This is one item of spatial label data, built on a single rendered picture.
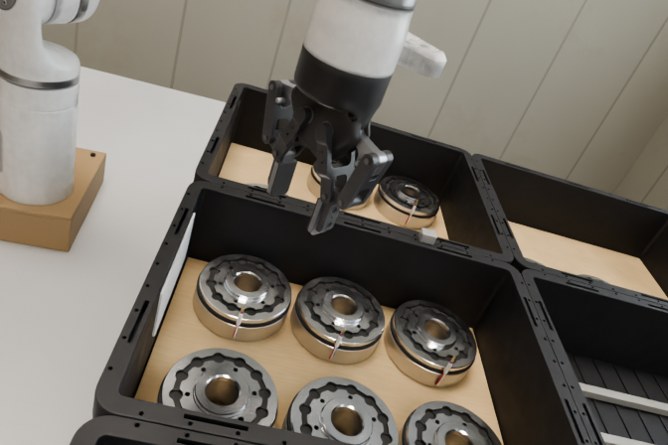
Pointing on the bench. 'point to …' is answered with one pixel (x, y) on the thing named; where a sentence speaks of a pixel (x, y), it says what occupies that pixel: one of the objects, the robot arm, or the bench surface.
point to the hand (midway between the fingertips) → (300, 199)
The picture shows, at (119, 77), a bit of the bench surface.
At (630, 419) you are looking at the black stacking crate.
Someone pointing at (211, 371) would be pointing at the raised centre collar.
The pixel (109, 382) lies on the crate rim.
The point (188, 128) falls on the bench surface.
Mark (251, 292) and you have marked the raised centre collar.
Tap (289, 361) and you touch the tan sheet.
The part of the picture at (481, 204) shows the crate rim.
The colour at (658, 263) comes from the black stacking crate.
